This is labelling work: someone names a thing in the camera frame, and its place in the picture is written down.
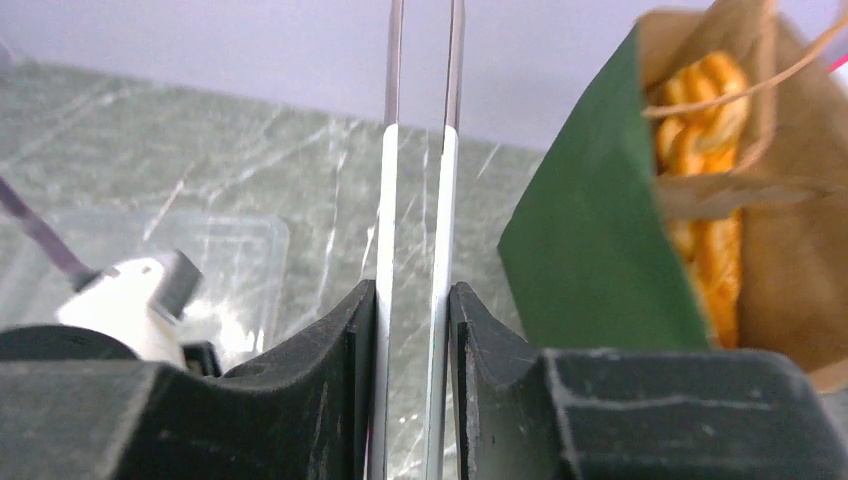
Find long metal tweezers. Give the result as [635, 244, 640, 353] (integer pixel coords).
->
[365, 0, 465, 479]

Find green paper bag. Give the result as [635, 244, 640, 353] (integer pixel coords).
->
[498, 1, 847, 392]

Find braided fake bread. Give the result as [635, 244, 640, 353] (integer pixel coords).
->
[652, 51, 753, 351]

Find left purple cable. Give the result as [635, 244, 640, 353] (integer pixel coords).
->
[0, 177, 94, 290]

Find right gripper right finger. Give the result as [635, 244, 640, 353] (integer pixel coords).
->
[449, 282, 847, 479]

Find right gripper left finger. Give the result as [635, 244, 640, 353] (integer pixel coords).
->
[1, 280, 377, 479]

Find clear plastic tray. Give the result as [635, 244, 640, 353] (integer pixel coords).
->
[1, 209, 289, 370]

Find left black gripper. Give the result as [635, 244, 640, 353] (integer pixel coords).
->
[1, 324, 222, 377]

